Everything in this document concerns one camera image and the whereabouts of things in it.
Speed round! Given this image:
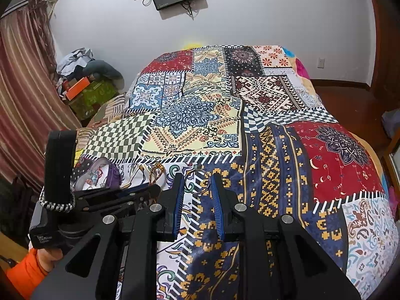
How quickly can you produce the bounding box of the green cloth covered box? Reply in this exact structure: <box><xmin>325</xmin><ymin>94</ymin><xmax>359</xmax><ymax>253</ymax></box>
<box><xmin>67</xmin><ymin>79</ymin><xmax>120</xmax><ymax>121</ymax></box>

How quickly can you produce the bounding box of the pink yellow fleece blanket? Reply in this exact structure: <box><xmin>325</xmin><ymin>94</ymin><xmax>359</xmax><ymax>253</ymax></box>
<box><xmin>282</xmin><ymin>47</ymin><xmax>312</xmax><ymax>81</ymax></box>

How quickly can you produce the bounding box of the red striped curtain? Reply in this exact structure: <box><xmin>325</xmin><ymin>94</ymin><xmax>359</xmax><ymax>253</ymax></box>
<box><xmin>0</xmin><ymin>0</ymin><xmax>84</xmax><ymax>189</ymax></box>

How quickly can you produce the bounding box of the person's left forearm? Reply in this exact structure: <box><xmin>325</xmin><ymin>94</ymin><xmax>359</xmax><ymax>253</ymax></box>
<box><xmin>6</xmin><ymin>248</ymin><xmax>65</xmax><ymax>300</ymax></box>

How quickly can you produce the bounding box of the pale blue bag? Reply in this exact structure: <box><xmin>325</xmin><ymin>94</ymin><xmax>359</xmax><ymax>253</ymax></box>
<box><xmin>381</xmin><ymin>109</ymin><xmax>400</xmax><ymax>139</ymax></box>

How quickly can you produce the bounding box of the patchwork printed blanket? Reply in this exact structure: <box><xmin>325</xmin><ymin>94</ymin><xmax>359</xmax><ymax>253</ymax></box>
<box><xmin>72</xmin><ymin>45</ymin><xmax>395</xmax><ymax>300</ymax></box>

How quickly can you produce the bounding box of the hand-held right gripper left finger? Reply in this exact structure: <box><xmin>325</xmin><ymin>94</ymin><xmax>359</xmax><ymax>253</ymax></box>
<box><xmin>29</xmin><ymin>172</ymin><xmax>186</xmax><ymax>300</ymax></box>

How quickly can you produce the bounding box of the grey white clothes pile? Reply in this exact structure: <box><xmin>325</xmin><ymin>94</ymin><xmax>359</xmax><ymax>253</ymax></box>
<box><xmin>55</xmin><ymin>48</ymin><xmax>95</xmax><ymax>78</ymax></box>

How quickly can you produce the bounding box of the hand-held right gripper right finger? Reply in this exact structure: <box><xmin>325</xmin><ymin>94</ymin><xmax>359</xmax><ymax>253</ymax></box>
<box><xmin>209</xmin><ymin>173</ymin><xmax>361</xmax><ymax>300</ymax></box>

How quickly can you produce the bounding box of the blue bead bracelet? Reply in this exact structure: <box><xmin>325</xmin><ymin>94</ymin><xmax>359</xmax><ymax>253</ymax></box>
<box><xmin>87</xmin><ymin>169</ymin><xmax>104</xmax><ymax>184</ymax></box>

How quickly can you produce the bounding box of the brown wooden wardrobe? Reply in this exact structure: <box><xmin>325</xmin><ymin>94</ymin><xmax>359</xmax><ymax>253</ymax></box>
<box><xmin>369</xmin><ymin>0</ymin><xmax>400</xmax><ymax>108</ymax></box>

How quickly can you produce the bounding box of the black white braided wrist strap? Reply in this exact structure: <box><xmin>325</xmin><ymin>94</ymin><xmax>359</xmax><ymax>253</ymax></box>
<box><xmin>40</xmin><ymin>190</ymin><xmax>76</xmax><ymax>212</ymax></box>

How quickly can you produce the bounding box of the purple heart-shaped tin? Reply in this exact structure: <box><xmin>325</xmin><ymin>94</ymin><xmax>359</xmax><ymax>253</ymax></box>
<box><xmin>71</xmin><ymin>157</ymin><xmax>124</xmax><ymax>193</ymax></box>

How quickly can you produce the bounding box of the black monitor cable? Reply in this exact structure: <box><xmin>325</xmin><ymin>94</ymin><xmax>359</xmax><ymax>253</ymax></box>
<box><xmin>182</xmin><ymin>1</ymin><xmax>201</xmax><ymax>17</ymax></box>

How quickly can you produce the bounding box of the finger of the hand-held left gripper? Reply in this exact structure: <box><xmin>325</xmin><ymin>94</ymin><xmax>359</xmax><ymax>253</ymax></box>
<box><xmin>83</xmin><ymin>184</ymin><xmax>162</xmax><ymax>216</ymax></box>
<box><xmin>75</xmin><ymin>182</ymin><xmax>150</xmax><ymax>201</ymax></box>

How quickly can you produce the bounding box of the striped brown blanket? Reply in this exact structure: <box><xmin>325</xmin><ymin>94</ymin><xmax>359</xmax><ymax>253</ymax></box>
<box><xmin>87</xmin><ymin>93</ymin><xmax>136</xmax><ymax>129</ymax></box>

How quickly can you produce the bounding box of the silver metal ring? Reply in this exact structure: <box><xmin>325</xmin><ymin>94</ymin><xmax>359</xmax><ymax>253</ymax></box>
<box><xmin>184</xmin><ymin>168</ymin><xmax>209</xmax><ymax>194</ymax></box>

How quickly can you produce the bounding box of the dark teal garment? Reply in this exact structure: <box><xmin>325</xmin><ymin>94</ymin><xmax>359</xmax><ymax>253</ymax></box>
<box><xmin>84</xmin><ymin>59</ymin><xmax>124</xmax><ymax>82</ymax></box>

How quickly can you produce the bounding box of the orange box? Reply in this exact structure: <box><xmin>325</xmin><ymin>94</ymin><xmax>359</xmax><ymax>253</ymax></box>
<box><xmin>64</xmin><ymin>77</ymin><xmax>91</xmax><ymax>100</ymax></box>

